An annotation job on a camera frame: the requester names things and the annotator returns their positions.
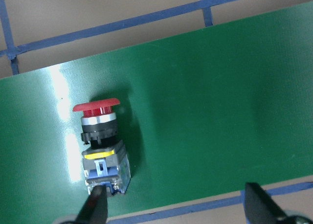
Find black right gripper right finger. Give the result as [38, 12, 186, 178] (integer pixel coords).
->
[244, 182, 287, 224]

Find red mushroom push button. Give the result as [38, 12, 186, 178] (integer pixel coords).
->
[73, 98, 131, 195]

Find green conveyor belt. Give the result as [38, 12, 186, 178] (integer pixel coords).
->
[0, 2, 313, 224]

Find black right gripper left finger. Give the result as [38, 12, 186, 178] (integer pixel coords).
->
[75, 186, 108, 224]

